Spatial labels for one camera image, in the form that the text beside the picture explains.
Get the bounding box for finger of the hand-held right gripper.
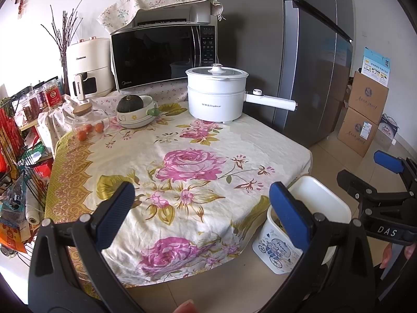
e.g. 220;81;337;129
373;150;417;190
336;169;403;210

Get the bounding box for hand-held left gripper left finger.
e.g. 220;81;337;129
29;181;145;313

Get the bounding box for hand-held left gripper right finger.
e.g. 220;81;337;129
261;182;376;313

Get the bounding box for white plastic bin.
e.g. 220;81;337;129
252;175;352;275

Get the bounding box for person's right hand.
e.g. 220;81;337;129
381;243;417;265

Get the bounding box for person's left hand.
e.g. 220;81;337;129
173;300;198;313

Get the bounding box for printed white box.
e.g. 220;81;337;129
378;114;398;146

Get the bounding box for cardboard box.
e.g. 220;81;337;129
337;107;378;158
348;71;390;124

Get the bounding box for white twine roll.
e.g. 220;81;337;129
25;189;46;225

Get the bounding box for white ceramic bowl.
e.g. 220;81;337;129
116;95;160;129

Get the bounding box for blue and white poster board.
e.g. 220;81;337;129
361;46;391;87

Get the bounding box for small-flowered white cloth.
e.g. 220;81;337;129
37;78;191;157

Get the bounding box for glass jar with wooden lid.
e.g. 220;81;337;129
72;103;109;143

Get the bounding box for orange plastic bag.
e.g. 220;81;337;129
0;222;28;253

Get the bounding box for dark green pumpkin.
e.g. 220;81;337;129
116;94;144;114

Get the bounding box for red label jar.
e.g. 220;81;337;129
44;81;64;110

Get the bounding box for red packets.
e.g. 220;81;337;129
0;107;20;177

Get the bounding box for clear jar of red snacks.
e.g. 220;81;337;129
25;91;41;121

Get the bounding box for grey refrigerator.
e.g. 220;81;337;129
272;0;354;149

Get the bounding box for white electric pot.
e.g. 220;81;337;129
186;63;298;124

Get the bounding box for cream air fryer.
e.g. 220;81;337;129
66;37;114;101

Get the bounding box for black microwave oven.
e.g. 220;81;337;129
110;2;219;92

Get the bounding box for dried branches in vase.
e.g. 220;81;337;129
41;0;85;95

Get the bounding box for floral cloth cover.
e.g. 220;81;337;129
97;0;225;33

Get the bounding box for black wire rack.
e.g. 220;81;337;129
0;98;54;245

